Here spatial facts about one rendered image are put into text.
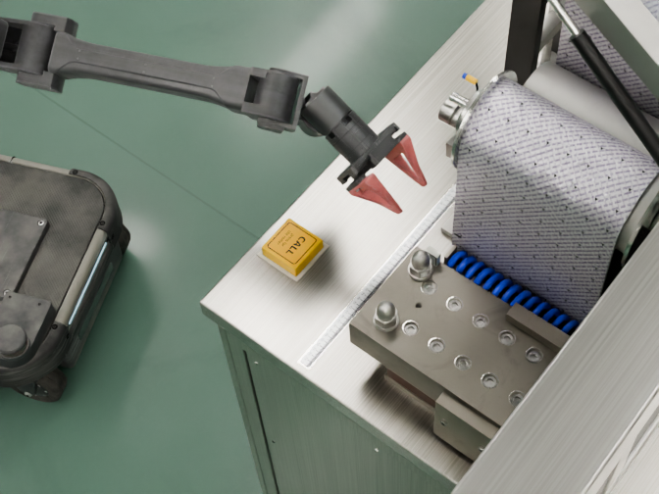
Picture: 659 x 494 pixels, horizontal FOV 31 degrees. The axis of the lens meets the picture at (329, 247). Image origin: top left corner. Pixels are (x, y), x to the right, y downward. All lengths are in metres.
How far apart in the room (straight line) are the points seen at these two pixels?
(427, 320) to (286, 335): 0.25
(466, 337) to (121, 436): 1.29
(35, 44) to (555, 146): 0.79
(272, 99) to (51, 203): 1.24
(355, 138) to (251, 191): 1.38
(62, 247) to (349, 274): 1.05
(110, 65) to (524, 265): 0.66
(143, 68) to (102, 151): 1.46
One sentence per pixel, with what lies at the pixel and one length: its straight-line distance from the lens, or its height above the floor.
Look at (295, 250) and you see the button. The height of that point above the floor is 0.92.
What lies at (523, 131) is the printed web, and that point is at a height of 1.31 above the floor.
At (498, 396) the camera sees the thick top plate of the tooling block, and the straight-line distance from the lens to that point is 1.65.
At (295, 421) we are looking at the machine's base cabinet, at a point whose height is 0.67.
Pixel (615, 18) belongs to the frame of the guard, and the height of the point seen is 1.77.
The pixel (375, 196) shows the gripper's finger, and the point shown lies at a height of 1.08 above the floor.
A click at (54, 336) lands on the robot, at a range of 2.67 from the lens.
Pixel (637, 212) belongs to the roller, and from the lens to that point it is 1.50.
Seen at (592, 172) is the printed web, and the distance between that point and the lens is 1.51.
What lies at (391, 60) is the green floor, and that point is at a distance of 3.31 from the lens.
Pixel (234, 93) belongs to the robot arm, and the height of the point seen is 1.20.
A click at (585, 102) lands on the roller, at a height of 1.23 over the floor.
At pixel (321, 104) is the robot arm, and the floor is 1.19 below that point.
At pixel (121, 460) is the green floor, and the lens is 2.78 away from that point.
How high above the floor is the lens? 2.53
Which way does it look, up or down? 58 degrees down
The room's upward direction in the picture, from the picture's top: 5 degrees counter-clockwise
